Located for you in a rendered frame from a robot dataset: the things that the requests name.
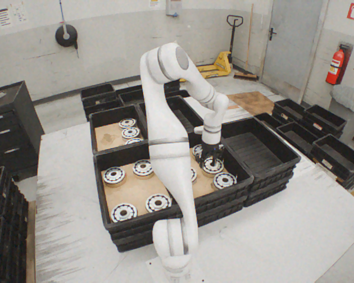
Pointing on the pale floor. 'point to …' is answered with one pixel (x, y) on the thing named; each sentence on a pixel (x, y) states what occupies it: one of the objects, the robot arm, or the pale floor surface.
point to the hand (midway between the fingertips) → (208, 164)
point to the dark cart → (14, 130)
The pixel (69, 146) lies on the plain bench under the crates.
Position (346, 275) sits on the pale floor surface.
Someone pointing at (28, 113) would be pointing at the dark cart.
